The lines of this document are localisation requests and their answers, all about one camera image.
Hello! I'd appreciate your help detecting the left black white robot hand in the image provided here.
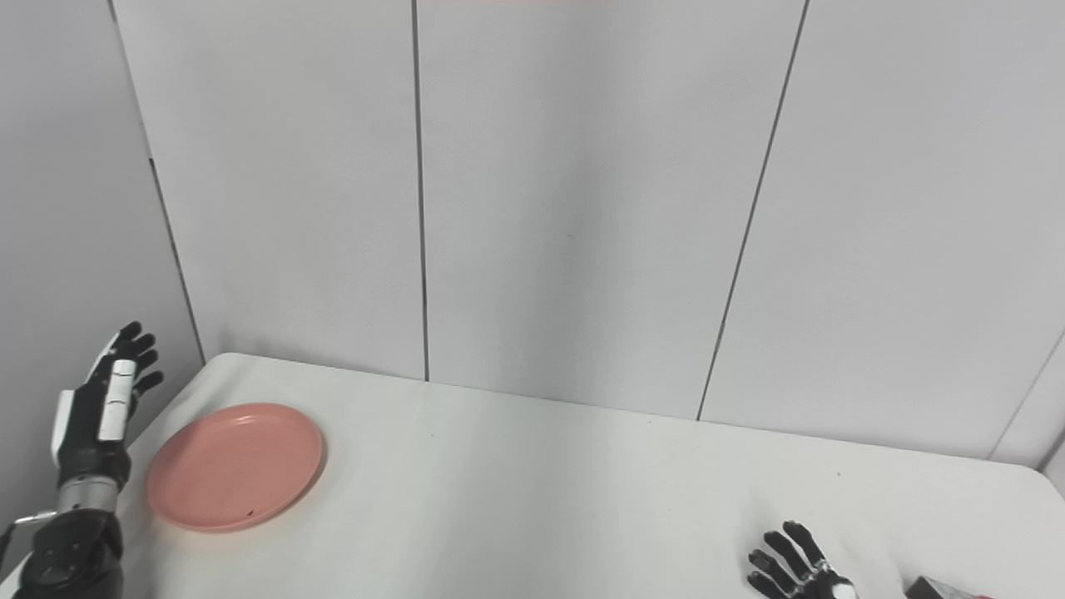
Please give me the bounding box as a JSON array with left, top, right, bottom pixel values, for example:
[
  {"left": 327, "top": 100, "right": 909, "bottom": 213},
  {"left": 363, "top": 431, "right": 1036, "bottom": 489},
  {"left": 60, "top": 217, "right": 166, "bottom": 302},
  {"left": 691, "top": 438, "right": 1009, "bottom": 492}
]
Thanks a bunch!
[{"left": 51, "top": 321, "right": 165, "bottom": 492}]

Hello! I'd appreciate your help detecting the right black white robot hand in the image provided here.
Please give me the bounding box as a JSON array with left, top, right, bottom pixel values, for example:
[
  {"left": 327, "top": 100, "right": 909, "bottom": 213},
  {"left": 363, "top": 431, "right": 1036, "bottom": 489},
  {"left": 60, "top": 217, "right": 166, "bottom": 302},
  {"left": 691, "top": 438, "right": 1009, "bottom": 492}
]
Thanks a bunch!
[{"left": 746, "top": 521, "right": 858, "bottom": 599}]

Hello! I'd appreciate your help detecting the pink round plate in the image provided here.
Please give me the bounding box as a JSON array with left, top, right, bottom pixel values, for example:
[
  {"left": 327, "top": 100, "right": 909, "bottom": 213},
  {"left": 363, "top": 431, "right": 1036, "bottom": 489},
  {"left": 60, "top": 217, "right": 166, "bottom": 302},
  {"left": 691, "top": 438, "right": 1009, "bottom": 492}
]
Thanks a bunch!
[{"left": 146, "top": 403, "right": 325, "bottom": 533}]

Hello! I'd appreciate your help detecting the chocolate cake slice with fruit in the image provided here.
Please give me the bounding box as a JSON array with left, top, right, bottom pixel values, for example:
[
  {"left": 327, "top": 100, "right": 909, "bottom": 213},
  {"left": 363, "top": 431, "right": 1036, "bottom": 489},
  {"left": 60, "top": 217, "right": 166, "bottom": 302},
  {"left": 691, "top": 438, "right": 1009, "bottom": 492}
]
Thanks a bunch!
[{"left": 904, "top": 576, "right": 995, "bottom": 599}]

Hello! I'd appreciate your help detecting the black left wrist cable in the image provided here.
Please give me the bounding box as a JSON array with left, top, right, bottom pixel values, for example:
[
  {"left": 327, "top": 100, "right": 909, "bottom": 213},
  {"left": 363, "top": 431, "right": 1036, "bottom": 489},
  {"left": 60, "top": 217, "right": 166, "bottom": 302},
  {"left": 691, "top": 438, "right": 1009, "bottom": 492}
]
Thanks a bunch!
[{"left": 0, "top": 514, "right": 59, "bottom": 575}]

